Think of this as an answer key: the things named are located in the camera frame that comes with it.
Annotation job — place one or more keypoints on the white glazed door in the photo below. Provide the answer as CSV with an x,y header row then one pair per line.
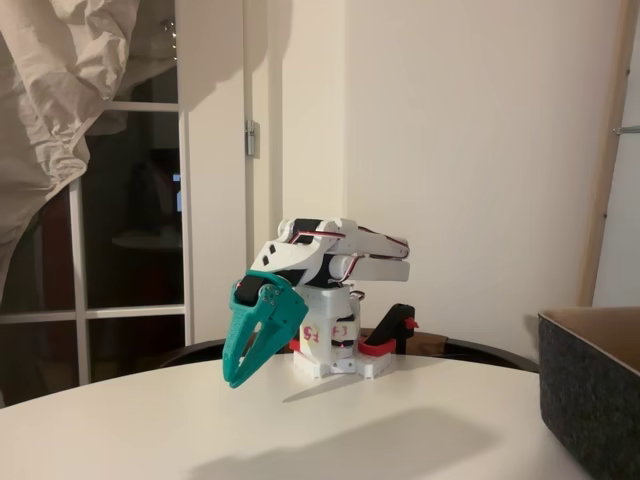
x,y
186,210

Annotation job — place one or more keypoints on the yellow label F5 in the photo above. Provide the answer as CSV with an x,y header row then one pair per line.
x,y
312,334

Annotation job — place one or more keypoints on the metal rod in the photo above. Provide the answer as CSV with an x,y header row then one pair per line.
x,y
627,130

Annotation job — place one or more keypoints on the dark curved chair back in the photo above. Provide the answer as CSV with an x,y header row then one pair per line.
x,y
480,352

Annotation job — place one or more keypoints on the black red table clamp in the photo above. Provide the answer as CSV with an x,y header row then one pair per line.
x,y
295,346
392,322

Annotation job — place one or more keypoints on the teal gripper black servo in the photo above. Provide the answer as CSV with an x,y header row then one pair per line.
x,y
280,309

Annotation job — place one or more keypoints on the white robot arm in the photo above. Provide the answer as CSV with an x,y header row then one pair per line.
x,y
380,270

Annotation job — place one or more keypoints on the dark grey felt bin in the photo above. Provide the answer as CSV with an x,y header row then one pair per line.
x,y
585,400

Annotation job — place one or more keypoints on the yellow label F3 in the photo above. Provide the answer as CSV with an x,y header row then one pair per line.
x,y
342,332

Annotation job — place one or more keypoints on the silver door hinge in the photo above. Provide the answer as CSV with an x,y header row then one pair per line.
x,y
251,140

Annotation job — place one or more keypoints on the wooden frame with pale panel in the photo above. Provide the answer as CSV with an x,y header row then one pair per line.
x,y
605,175

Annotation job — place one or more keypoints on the beige crumpled curtain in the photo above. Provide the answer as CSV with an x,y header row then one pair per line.
x,y
50,100

